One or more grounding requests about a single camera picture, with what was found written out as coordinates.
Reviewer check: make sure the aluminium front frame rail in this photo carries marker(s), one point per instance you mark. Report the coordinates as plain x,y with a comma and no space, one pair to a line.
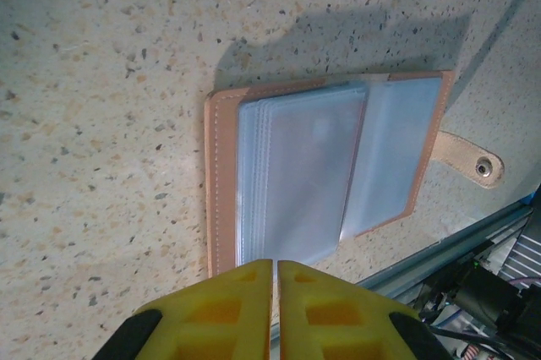
444,258

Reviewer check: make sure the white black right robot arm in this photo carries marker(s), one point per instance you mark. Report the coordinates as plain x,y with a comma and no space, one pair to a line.
486,296

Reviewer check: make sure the brown leather card holder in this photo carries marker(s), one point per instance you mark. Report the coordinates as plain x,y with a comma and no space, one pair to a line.
296,165

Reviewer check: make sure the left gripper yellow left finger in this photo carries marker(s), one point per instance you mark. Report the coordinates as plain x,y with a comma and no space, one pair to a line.
236,292

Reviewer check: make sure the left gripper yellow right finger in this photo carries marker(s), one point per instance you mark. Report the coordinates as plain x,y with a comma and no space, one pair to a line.
321,296

